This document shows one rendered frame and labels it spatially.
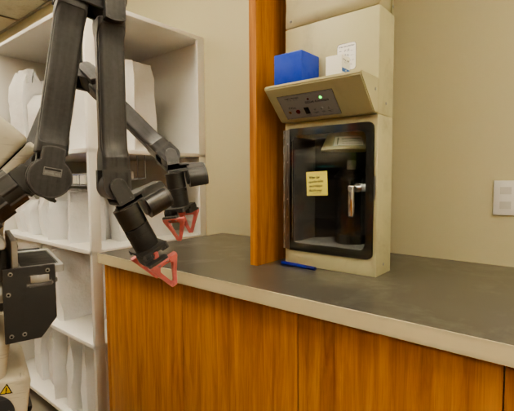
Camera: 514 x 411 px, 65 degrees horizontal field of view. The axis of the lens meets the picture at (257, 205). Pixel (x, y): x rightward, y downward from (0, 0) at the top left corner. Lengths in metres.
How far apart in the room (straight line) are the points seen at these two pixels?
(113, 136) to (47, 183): 0.16
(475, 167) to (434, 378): 0.83
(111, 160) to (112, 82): 0.16
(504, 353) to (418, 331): 0.15
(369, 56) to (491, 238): 0.74
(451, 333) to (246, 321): 0.55
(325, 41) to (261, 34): 0.22
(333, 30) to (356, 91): 0.25
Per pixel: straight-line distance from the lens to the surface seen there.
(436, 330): 0.88
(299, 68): 1.23
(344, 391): 1.06
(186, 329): 1.38
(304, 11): 1.41
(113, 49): 0.94
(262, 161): 1.33
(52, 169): 0.85
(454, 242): 1.59
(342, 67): 1.19
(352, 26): 1.30
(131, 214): 0.91
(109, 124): 0.90
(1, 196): 0.85
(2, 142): 1.00
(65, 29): 0.92
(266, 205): 1.35
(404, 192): 1.62
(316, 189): 1.27
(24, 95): 2.54
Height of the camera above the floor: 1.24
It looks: 4 degrees down
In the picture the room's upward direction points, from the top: straight up
